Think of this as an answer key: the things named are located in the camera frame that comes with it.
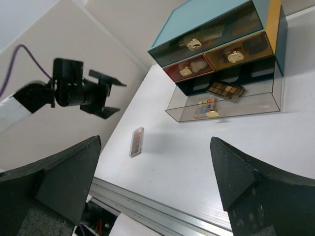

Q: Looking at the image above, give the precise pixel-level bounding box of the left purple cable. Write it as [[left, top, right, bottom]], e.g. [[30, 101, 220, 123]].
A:
[[0, 44, 52, 99]]

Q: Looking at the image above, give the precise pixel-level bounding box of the pink eyeshadow palette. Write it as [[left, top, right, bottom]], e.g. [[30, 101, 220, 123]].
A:
[[129, 127, 144, 158]]

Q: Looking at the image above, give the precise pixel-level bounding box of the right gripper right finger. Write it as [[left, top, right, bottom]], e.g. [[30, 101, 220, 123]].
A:
[[210, 137, 315, 236]]

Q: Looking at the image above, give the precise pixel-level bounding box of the beige makeup sponge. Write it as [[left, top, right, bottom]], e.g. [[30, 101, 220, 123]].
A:
[[190, 60, 208, 73]]

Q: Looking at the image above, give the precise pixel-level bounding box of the beige foundation tube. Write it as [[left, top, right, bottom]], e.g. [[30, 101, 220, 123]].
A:
[[178, 28, 226, 49]]

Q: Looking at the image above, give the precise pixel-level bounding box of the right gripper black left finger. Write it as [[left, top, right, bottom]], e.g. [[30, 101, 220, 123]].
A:
[[0, 136, 101, 236]]

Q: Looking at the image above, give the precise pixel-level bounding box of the white tape sheet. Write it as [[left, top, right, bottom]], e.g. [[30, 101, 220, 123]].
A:
[[109, 213, 160, 236]]

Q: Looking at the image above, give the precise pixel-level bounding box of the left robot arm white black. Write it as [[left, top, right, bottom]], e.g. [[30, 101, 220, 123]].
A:
[[0, 58, 124, 132]]

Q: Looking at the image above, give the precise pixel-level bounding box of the brown eyeshadow palette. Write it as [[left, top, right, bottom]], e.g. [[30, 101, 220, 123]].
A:
[[207, 81, 246, 99]]

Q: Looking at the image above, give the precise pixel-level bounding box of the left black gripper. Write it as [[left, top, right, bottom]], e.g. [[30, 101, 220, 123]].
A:
[[80, 69, 126, 119]]

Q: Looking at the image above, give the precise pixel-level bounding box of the teal drawer organizer box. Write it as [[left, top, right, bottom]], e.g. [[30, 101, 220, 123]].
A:
[[149, 0, 288, 122]]

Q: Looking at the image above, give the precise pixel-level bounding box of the aluminium rail frame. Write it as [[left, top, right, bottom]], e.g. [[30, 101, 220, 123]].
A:
[[90, 177, 233, 236]]

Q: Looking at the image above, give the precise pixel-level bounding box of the foundation bottle black pump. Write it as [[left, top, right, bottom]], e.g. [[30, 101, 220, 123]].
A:
[[223, 46, 248, 63]]

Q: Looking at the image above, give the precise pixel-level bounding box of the colourful square eyeshadow palette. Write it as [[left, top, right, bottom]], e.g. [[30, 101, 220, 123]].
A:
[[193, 96, 219, 119]]

